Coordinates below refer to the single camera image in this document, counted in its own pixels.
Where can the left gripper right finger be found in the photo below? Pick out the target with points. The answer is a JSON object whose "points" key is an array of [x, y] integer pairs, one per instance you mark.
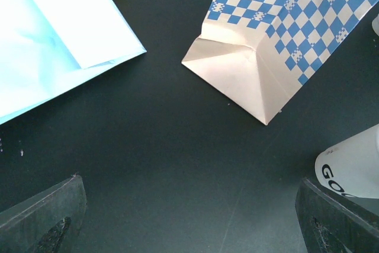
{"points": [[332, 223]]}

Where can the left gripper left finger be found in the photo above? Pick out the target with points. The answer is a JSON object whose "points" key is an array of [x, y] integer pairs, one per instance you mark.
{"points": [[49, 221]]}

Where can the blue checkered paper bag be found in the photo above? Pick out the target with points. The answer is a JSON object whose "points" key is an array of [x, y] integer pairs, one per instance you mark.
{"points": [[259, 53]]}

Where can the light blue paper bag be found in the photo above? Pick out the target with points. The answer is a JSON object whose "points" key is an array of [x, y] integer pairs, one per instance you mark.
{"points": [[36, 66]]}

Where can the short stack paper cups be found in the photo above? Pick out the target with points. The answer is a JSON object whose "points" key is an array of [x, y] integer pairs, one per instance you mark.
{"points": [[375, 25]]}

